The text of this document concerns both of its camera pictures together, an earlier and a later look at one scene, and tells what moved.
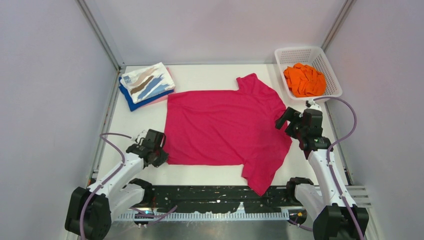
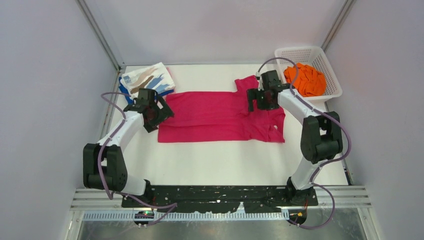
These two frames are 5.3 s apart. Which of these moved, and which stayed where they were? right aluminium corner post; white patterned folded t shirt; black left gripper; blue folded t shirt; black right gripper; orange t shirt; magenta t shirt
Moved: black right gripper; black left gripper; magenta t shirt
Stayed: right aluminium corner post; white patterned folded t shirt; blue folded t shirt; orange t shirt
